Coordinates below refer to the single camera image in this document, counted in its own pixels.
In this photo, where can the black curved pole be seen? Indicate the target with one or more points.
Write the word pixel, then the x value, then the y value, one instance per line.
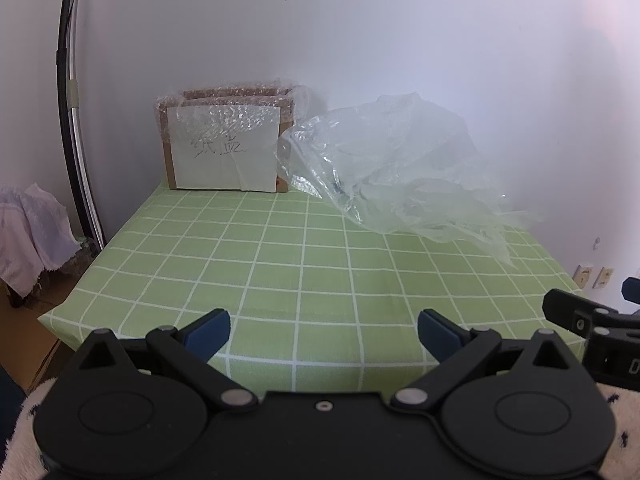
pixel 61 75

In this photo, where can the green checked tablecloth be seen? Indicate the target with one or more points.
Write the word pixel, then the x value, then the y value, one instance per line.
pixel 300 270

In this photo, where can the clear plastic shopping bag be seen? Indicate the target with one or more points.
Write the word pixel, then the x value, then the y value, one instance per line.
pixel 390 160

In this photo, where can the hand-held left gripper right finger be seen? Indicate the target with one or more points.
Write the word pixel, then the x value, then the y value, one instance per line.
pixel 440 336

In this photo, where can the white lace cloth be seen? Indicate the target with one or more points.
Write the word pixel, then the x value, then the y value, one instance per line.
pixel 30 230

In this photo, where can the beige wall outlet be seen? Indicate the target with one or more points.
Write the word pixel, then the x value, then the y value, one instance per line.
pixel 603 277
pixel 582 276

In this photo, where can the bubble-wrapped cardboard box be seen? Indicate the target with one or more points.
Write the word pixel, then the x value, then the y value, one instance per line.
pixel 220 160

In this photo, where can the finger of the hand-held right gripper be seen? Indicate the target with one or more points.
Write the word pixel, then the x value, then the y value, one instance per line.
pixel 632 290
pixel 565 307

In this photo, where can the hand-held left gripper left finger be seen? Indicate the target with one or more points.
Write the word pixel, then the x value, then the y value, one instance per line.
pixel 207 334

